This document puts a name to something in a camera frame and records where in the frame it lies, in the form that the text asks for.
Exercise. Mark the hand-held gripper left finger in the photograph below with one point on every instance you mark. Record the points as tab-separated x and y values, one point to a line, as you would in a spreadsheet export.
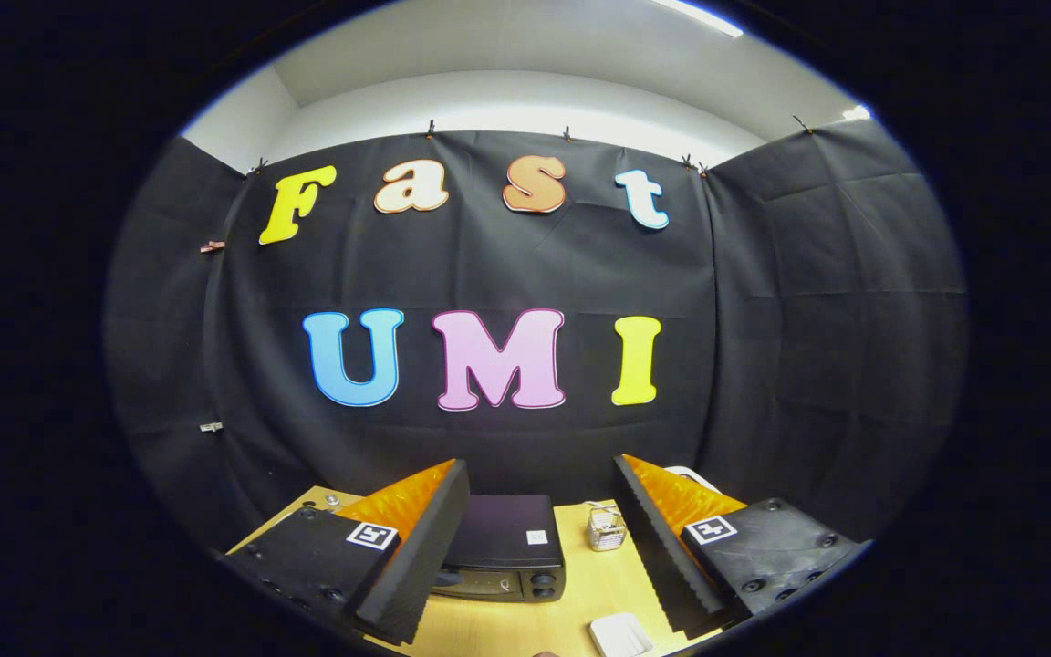
425	557

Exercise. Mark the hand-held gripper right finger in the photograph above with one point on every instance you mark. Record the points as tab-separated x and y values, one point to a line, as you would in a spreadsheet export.
653	547

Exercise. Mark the black toaster oven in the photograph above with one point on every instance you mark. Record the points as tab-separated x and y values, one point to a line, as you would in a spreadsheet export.
503	529

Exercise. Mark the white toaster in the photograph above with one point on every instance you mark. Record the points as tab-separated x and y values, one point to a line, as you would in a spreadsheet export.
694	474

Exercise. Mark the small white ribbed dish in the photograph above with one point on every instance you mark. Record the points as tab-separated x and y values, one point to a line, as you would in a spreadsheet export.
619	634

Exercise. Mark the black backdrop cloth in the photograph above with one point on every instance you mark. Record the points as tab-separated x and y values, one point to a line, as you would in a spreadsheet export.
489	265

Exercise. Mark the pink cloth clip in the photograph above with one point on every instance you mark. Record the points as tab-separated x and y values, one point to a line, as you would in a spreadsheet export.
213	246

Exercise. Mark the ceiling light strip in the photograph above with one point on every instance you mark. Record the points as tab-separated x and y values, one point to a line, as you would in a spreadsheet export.
699	16

